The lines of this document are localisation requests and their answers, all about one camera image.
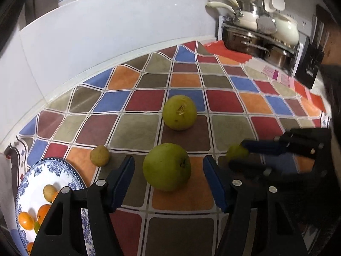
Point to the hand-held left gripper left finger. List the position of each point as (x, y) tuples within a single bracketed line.
[(123, 181)]

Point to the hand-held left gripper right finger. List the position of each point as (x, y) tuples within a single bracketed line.
[(213, 185)]

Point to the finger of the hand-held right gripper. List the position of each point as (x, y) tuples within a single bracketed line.
[(253, 166), (266, 147)]

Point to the small green mandarin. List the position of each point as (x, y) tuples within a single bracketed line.
[(236, 153), (36, 227)]

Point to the green apple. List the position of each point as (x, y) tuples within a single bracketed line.
[(166, 166)]

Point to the orange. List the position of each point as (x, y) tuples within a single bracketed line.
[(30, 247), (44, 213), (26, 220), (55, 196)]

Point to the small yellow plum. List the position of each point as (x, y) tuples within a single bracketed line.
[(100, 155), (49, 190)]

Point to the blue-rimmed white plate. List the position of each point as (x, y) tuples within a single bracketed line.
[(34, 181)]

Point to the black knife block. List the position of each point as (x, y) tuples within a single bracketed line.
[(309, 66)]

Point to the colourful checked tablecloth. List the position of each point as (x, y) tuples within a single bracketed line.
[(138, 104)]

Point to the large green pomelo far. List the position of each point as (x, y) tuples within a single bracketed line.
[(179, 112)]

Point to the large steel pot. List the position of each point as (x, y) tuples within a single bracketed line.
[(239, 41), (279, 56)]

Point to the red patterned mat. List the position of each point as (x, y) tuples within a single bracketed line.
[(229, 52)]

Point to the cream ceramic kettle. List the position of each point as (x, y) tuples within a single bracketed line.
[(287, 29)]

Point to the steel spatula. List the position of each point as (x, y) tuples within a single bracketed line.
[(266, 24)]

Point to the metal pot rack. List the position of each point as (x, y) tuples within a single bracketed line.
[(220, 26)]

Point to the steel lidded pot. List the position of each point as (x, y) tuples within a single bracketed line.
[(251, 5)]

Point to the wall power outlet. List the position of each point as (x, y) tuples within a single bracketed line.
[(303, 24)]

